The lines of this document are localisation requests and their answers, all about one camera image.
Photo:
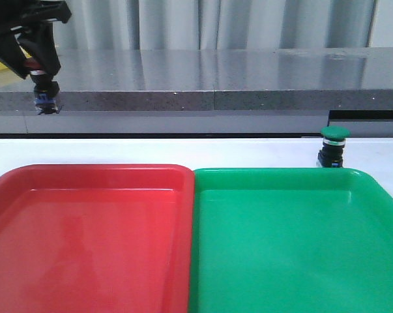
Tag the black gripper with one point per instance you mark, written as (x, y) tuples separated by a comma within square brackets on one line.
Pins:
[(38, 42)]

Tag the red mushroom push button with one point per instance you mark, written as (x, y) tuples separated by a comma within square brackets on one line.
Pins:
[(45, 90)]

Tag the green mushroom push button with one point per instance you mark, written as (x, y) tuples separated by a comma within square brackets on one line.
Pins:
[(331, 153)]

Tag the grey curtain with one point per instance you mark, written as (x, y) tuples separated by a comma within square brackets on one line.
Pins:
[(216, 25)]

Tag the red plastic tray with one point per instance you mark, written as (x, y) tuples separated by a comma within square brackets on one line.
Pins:
[(96, 238)]

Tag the grey stone counter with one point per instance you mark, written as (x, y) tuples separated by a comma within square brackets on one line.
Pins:
[(212, 93)]

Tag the green plastic tray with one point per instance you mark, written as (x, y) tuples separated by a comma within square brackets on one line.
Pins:
[(291, 240)]

